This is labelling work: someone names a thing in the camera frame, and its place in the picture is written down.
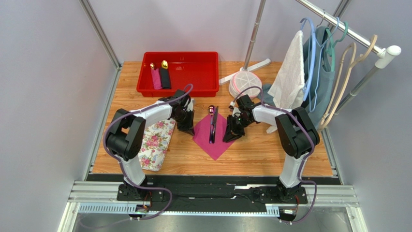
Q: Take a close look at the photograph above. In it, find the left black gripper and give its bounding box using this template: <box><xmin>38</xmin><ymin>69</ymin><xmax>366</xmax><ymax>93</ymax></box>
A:
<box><xmin>173</xmin><ymin>109</ymin><xmax>195</xmax><ymax>136</ymax></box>

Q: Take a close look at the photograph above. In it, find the magenta paper napkin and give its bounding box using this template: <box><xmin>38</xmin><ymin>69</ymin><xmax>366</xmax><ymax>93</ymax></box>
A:
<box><xmin>192</xmin><ymin>112</ymin><xmax>237</xmax><ymax>161</ymax></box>

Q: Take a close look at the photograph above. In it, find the iridescent purple spoon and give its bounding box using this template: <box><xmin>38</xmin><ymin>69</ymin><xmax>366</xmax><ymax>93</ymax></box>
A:
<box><xmin>208</xmin><ymin>105</ymin><xmax>215</xmax><ymax>144</ymax></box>

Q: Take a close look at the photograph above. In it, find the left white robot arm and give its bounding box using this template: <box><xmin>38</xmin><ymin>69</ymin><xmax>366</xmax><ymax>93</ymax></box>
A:
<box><xmin>103</xmin><ymin>85</ymin><xmax>195</xmax><ymax>199</ymax></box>

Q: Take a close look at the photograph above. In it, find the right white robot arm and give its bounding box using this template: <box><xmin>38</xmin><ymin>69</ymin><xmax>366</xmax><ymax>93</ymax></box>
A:
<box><xmin>223</xmin><ymin>95</ymin><xmax>320</xmax><ymax>200</ymax></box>

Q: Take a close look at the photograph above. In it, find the pink rolled napkin bundle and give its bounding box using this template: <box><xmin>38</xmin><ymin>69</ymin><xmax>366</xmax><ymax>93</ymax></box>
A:
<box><xmin>150</xmin><ymin>63</ymin><xmax>162</xmax><ymax>90</ymax></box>

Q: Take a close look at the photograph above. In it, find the black rolled napkin bundle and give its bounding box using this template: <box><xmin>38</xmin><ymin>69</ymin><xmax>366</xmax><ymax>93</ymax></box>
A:
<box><xmin>159</xmin><ymin>60</ymin><xmax>172</xmax><ymax>89</ymax></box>

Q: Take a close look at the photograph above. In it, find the floral tray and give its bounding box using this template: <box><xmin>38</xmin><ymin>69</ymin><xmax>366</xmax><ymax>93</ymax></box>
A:
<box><xmin>138</xmin><ymin>119</ymin><xmax>176</xmax><ymax>172</ymax></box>

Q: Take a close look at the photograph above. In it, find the white round mesh basket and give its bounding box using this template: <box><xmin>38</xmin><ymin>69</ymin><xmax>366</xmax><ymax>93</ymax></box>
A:
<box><xmin>229</xmin><ymin>71</ymin><xmax>262</xmax><ymax>99</ymax></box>

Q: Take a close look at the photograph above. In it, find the red plastic bin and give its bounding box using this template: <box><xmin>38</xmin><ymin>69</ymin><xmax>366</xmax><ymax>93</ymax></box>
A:
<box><xmin>136</xmin><ymin>51</ymin><xmax>220</xmax><ymax>97</ymax></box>

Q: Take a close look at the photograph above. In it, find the white towel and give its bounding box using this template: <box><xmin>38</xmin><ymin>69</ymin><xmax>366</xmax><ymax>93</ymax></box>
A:
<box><xmin>266</xmin><ymin>30</ymin><xmax>306</xmax><ymax>134</ymax></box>

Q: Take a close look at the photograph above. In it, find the blue hanger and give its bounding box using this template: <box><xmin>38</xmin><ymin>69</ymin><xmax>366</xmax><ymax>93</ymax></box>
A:
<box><xmin>300</xmin><ymin>17</ymin><xmax>317</xmax><ymax>102</ymax></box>

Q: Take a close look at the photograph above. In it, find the beige hanger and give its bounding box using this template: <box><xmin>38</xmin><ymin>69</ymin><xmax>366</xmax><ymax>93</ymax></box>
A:
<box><xmin>318</xmin><ymin>34</ymin><xmax>378</xmax><ymax>132</ymax></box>
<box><xmin>318</xmin><ymin>43</ymin><xmax>357</xmax><ymax>131</ymax></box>

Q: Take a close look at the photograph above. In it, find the blue-grey garment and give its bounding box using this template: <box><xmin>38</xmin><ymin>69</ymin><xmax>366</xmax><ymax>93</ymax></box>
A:
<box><xmin>261</xmin><ymin>26</ymin><xmax>335</xmax><ymax>129</ymax></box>

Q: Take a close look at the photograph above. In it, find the green hanger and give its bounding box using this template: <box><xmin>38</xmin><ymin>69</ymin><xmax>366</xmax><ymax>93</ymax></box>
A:
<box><xmin>325</xmin><ymin>21</ymin><xmax>349</xmax><ymax>72</ymax></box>

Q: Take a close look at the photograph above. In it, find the metal clothes rack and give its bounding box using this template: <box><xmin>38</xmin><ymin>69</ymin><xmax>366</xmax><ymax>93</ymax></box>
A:
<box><xmin>219</xmin><ymin>0</ymin><xmax>401</xmax><ymax>131</ymax></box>

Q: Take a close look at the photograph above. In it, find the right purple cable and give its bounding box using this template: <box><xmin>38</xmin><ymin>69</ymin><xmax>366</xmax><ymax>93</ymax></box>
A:
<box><xmin>230</xmin><ymin>86</ymin><xmax>319</xmax><ymax>225</ymax></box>

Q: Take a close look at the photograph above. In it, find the purple cable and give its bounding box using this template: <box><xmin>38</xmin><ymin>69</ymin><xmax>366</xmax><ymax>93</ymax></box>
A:
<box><xmin>230</xmin><ymin>86</ymin><xmax>319</xmax><ymax>225</ymax></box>
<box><xmin>102</xmin><ymin>83</ymin><xmax>194</xmax><ymax>226</ymax></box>

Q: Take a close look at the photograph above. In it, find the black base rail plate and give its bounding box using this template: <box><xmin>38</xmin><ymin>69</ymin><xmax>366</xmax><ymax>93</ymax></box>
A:
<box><xmin>117</xmin><ymin>175</ymin><xmax>308</xmax><ymax>213</ymax></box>

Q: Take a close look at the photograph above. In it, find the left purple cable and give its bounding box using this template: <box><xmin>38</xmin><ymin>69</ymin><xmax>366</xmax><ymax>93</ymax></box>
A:
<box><xmin>102</xmin><ymin>83</ymin><xmax>194</xmax><ymax>226</ymax></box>

